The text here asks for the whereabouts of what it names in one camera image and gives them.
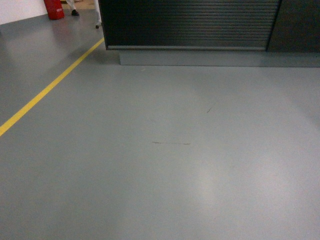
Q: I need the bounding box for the black checkout counter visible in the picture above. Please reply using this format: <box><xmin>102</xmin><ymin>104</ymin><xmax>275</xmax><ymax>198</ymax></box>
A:
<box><xmin>99</xmin><ymin>0</ymin><xmax>320</xmax><ymax>68</ymax></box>

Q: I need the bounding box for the person in white trousers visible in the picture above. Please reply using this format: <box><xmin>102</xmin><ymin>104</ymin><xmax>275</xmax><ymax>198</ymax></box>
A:
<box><xmin>65</xmin><ymin>0</ymin><xmax>102</xmax><ymax>29</ymax></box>

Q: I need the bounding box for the red fire extinguisher box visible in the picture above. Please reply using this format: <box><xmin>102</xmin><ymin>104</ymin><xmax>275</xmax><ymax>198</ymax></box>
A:
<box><xmin>44</xmin><ymin>0</ymin><xmax>65</xmax><ymax>20</ymax></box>

